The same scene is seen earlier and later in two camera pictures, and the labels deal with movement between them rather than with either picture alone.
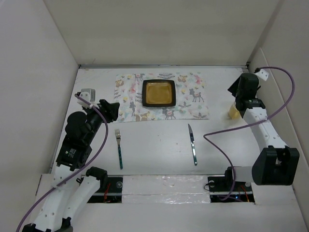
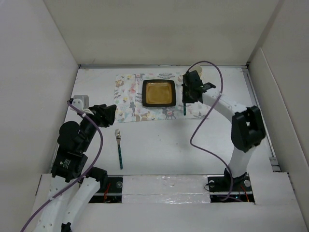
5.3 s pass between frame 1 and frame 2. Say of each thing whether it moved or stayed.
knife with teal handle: moved
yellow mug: moved
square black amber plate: stayed
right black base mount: stayed
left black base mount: stayed
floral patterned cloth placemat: stayed
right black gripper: moved
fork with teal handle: stayed
